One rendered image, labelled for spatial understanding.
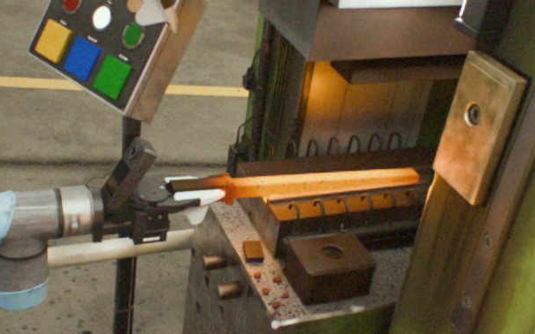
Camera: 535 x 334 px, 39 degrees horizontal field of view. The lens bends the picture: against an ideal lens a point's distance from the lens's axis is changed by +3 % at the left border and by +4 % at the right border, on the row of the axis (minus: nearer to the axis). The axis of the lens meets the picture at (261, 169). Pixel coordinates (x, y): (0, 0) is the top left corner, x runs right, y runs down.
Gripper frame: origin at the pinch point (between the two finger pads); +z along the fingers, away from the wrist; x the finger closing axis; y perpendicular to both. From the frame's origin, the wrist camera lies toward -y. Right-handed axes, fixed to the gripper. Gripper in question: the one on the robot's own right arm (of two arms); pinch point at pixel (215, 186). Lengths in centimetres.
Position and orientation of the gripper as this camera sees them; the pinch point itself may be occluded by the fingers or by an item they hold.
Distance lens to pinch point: 121.7
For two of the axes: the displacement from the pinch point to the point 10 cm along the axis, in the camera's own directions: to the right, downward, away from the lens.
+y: -1.5, 8.5, 5.1
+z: 9.2, -0.7, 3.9
